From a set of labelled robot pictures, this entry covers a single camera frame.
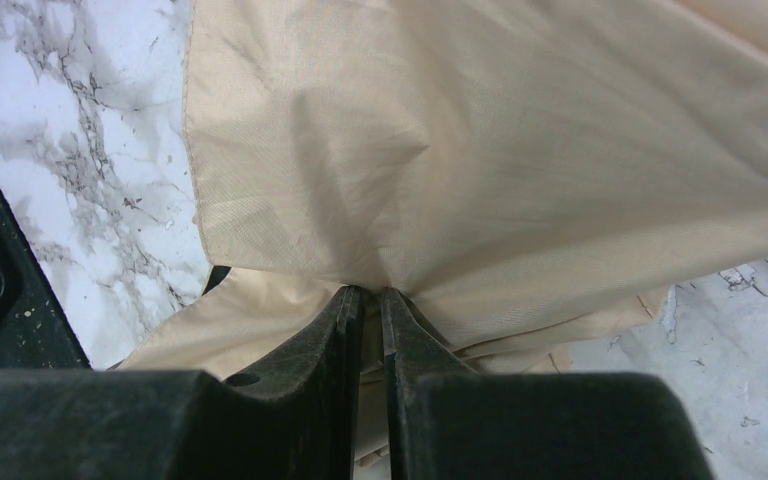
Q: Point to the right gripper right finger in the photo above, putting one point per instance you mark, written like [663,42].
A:
[447,421]

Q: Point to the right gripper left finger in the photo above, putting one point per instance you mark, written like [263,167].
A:
[290,415]

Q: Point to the beige folding umbrella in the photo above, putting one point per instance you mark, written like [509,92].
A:
[528,173]

